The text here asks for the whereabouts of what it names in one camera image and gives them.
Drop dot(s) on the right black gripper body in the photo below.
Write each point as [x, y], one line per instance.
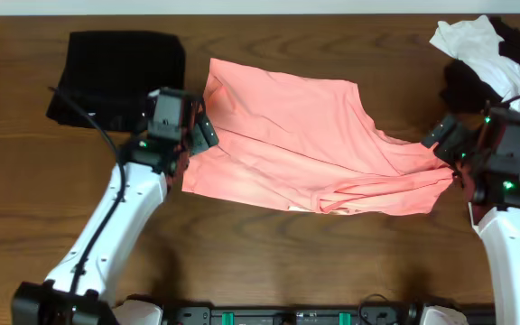
[457, 146]

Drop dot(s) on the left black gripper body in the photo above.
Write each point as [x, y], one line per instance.
[199, 143]

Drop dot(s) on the pink t-shirt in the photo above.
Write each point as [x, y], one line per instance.
[297, 144]

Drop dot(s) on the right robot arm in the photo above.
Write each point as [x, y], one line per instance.
[487, 160]

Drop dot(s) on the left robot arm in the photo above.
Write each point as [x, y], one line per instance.
[79, 289]

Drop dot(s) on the black t-shirt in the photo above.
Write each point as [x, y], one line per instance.
[509, 48]

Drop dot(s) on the white t-shirt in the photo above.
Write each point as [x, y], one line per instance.
[478, 68]

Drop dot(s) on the black folded fabric bag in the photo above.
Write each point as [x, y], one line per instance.
[109, 74]

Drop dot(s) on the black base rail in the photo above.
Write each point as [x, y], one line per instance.
[373, 313]

